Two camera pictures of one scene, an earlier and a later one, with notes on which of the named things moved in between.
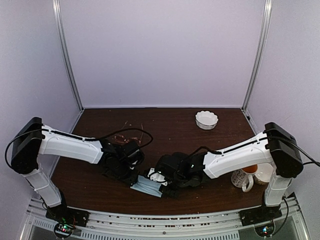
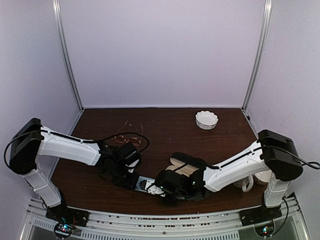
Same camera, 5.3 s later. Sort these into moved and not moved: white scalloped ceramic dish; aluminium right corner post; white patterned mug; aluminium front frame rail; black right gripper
Moved: black right gripper
Not moved: white scalloped ceramic dish; aluminium front frame rail; aluminium right corner post; white patterned mug
